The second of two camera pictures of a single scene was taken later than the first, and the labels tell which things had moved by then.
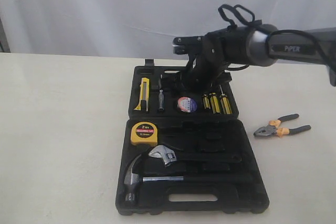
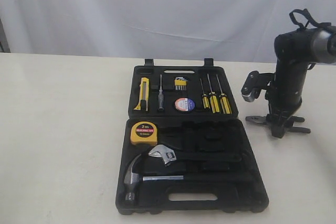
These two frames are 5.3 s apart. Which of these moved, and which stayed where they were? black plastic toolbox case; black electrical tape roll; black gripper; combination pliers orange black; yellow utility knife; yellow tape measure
Moved: combination pliers orange black; black gripper
Stayed: yellow utility knife; black plastic toolbox case; yellow tape measure; black electrical tape roll
